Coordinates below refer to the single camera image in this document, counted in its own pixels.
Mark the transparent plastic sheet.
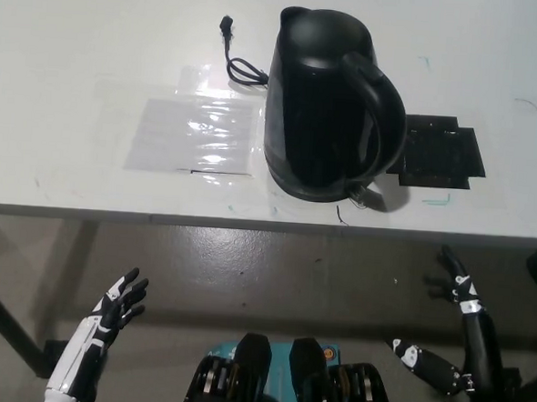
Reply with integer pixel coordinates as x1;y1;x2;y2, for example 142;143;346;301
123;59;264;179

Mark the black electric kettle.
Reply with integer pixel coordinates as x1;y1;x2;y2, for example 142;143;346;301
258;4;416;213

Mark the black table leg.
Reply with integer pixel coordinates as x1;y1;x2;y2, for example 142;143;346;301
502;367;537;402
0;266;72;379

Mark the right robot hand black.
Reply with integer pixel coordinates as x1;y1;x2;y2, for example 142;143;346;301
387;242;512;399

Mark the black power cord with plug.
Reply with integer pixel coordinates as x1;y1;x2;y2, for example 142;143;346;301
215;15;274;89

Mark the black square base plate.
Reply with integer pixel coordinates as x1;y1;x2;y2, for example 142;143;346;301
384;111;491;193

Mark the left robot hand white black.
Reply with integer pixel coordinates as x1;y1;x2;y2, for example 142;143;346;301
44;263;150;402

